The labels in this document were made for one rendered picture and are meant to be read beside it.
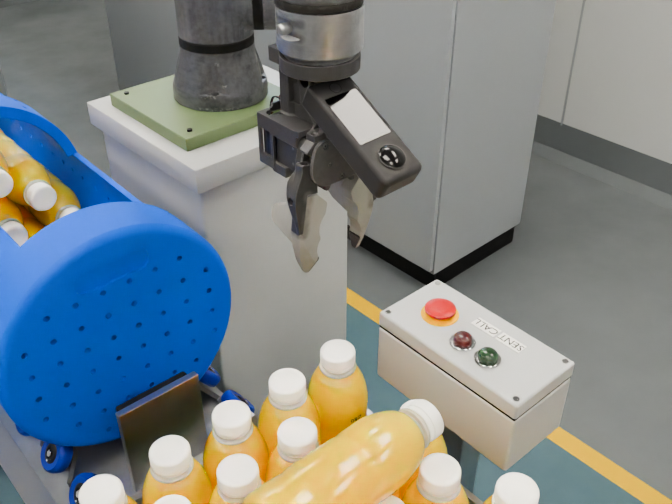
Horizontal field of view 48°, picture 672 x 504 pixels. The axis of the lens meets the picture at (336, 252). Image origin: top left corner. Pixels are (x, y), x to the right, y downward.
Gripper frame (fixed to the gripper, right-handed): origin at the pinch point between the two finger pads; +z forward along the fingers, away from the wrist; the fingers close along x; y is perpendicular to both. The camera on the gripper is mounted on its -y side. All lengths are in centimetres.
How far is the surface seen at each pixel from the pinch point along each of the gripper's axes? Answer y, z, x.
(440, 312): -4.5, 11.4, -11.8
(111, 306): 16.6, 7.7, 17.3
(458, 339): -8.8, 11.6, -10.0
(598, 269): 60, 123, -183
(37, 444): 24.8, 29.2, 27.0
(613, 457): 8, 123, -109
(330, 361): -0.9, 13.2, 1.6
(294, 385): -1.2, 13.1, 6.8
